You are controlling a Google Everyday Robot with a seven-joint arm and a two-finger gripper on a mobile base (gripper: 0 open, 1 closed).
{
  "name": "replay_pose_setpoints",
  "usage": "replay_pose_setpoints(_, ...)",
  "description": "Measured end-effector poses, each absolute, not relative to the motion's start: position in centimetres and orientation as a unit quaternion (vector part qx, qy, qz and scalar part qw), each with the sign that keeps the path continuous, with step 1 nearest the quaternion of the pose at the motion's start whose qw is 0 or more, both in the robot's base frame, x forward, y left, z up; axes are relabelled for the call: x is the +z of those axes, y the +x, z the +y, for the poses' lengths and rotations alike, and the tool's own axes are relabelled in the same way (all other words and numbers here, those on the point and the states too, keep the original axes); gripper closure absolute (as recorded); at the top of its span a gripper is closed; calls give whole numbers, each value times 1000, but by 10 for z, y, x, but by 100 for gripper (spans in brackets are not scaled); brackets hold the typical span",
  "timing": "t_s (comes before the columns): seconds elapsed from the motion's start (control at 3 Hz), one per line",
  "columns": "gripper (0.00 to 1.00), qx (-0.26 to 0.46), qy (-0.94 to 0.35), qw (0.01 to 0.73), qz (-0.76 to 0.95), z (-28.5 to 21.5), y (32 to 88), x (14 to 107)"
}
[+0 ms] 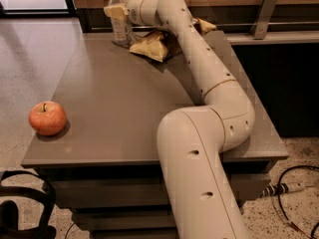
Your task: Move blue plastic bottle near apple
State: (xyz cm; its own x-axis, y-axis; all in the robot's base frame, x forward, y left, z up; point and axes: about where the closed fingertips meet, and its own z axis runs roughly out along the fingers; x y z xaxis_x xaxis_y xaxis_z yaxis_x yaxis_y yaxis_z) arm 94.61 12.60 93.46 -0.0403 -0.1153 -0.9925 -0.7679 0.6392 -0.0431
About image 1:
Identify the grey drawer cabinet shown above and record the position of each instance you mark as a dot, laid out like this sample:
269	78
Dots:
104	165

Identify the black headphones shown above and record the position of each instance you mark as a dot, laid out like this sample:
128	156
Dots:
15	198

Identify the clear plastic water bottle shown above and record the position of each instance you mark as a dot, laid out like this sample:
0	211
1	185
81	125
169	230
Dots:
121	28

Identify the red apple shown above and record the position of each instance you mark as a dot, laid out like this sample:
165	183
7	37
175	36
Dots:
47	118

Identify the right metal wall bracket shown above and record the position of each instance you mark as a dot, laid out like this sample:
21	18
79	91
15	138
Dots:
260	27

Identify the white power strip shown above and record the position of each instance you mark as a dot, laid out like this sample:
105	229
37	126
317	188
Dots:
282	188

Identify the brown yellow chip bag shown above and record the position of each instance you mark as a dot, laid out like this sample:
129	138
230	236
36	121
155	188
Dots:
157	45

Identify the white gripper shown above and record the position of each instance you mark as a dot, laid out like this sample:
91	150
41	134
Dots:
133	11

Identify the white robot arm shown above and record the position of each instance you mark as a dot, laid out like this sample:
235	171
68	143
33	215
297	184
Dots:
191	139

